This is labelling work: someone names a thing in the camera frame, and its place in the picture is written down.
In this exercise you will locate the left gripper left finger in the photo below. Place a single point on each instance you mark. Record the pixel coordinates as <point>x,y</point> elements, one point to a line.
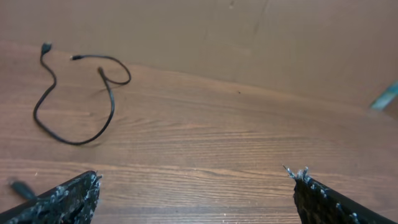
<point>72,202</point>

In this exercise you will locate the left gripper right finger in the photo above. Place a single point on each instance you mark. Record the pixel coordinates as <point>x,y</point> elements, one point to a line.
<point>317,203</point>

